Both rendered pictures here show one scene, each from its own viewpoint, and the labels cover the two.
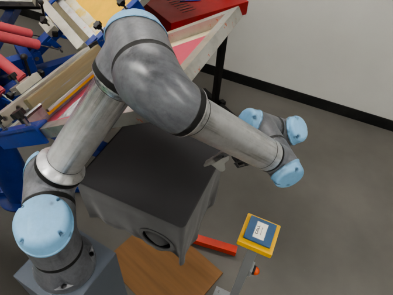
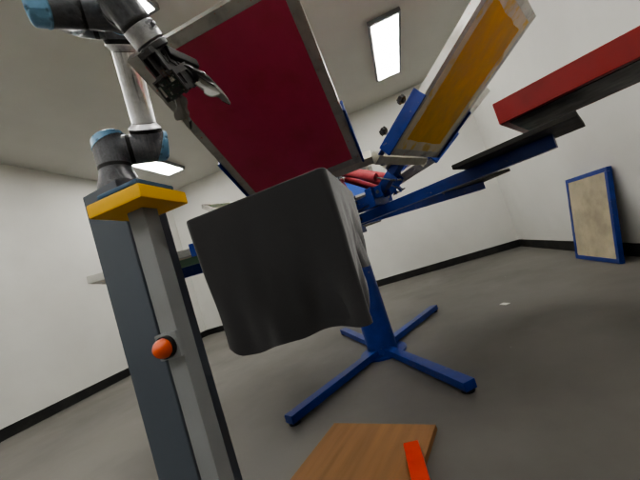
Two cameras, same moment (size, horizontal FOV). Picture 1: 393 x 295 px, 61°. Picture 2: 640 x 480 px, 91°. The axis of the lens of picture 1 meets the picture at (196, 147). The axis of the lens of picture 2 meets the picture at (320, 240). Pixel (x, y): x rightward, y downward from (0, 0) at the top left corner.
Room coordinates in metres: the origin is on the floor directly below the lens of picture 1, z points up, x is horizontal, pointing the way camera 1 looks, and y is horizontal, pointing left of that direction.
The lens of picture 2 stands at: (0.86, -0.92, 0.72)
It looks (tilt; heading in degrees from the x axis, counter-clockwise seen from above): 4 degrees up; 84
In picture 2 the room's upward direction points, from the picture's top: 18 degrees counter-clockwise
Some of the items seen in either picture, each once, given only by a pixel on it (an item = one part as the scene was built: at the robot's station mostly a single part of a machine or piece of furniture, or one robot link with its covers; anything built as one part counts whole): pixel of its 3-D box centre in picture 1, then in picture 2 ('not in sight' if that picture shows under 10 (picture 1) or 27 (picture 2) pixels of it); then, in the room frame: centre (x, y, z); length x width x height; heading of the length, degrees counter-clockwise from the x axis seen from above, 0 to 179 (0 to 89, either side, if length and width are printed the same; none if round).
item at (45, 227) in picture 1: (48, 229); (112, 150); (0.34, 0.31, 1.37); 0.13 x 0.12 x 0.14; 20
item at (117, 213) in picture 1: (134, 218); not in sight; (0.72, 0.24, 0.77); 0.46 x 0.09 x 0.36; 70
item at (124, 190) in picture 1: (154, 163); not in sight; (0.89, 0.17, 0.95); 0.48 x 0.44 x 0.01; 70
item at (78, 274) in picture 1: (61, 255); (118, 179); (0.33, 0.31, 1.25); 0.15 x 0.15 x 0.10
